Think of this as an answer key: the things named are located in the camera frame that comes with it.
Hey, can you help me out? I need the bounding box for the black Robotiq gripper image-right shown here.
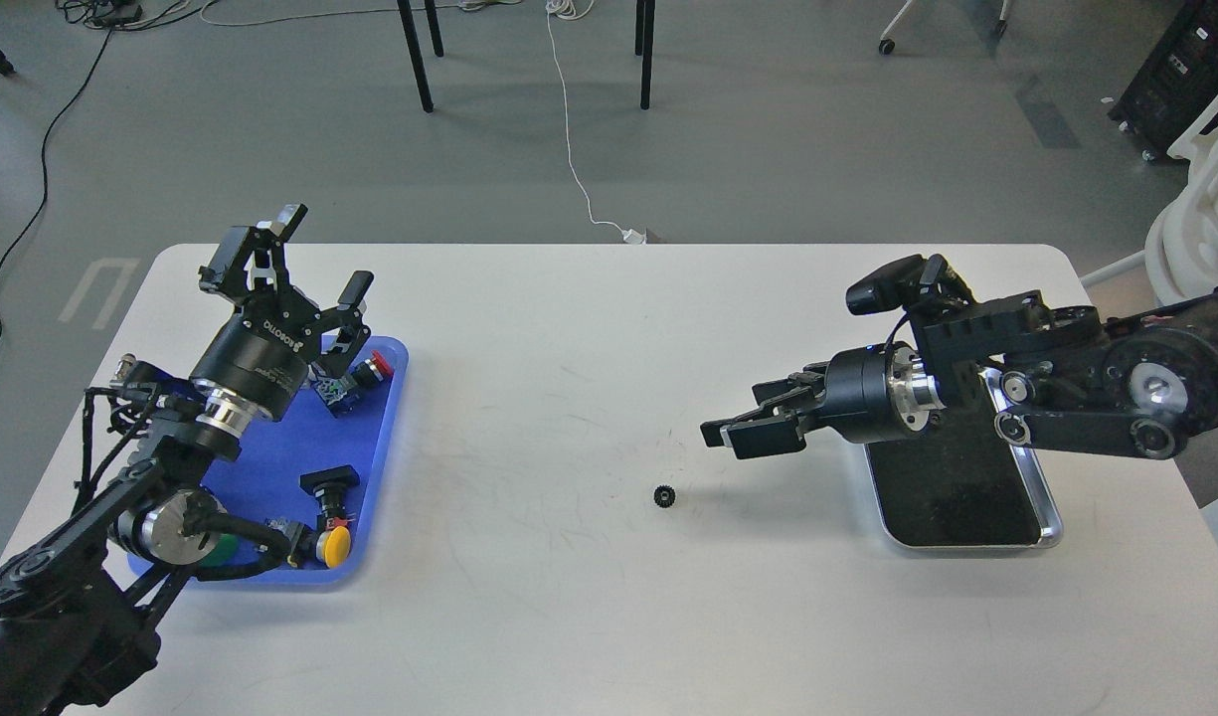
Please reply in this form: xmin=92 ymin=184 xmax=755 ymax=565
xmin=700 ymin=343 xmax=946 ymax=459

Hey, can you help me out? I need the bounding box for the black Robotiq gripper image-left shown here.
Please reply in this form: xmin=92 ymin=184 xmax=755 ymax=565
xmin=189 ymin=205 xmax=374 ymax=423

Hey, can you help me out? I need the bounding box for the blue plastic tray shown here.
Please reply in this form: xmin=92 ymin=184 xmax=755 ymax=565
xmin=129 ymin=335 xmax=410 ymax=591

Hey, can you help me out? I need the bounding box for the silver metal tray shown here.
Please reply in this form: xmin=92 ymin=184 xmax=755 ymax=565
xmin=866 ymin=368 xmax=1063 ymax=552

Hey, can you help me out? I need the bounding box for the black table leg left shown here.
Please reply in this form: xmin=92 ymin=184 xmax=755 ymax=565
xmin=398 ymin=0 xmax=445 ymax=113

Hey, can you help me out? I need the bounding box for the black table leg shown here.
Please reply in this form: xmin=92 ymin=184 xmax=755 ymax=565
xmin=398 ymin=0 xmax=445 ymax=113
xmin=635 ymin=0 xmax=657 ymax=110

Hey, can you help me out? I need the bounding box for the chair caster base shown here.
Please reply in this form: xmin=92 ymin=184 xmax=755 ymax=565
xmin=877 ymin=1 xmax=1018 ymax=56

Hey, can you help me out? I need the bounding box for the black table leg right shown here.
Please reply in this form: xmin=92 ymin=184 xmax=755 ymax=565
xmin=635 ymin=0 xmax=657 ymax=110

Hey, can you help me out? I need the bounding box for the black equipment case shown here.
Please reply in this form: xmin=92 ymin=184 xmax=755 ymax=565
xmin=1108 ymin=1 xmax=1218 ymax=163

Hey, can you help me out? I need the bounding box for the red push button switch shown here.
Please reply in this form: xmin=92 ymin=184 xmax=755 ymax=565
xmin=307 ymin=349 xmax=395 ymax=416

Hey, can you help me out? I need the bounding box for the black push button switch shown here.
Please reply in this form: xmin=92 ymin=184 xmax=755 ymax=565
xmin=298 ymin=465 xmax=361 ymax=533

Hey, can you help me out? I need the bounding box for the white cable on floor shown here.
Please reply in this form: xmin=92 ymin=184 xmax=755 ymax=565
xmin=546 ymin=0 xmax=649 ymax=246

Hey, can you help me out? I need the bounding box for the yellow push button switch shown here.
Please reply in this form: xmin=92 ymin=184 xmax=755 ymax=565
xmin=285 ymin=522 xmax=351 ymax=567

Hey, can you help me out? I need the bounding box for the green push button switch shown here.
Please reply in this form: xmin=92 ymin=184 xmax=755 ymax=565
xmin=200 ymin=533 xmax=240 ymax=567

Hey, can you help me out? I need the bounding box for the black cable on floor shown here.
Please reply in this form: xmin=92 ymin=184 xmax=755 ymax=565
xmin=0 ymin=0 xmax=143 ymax=377

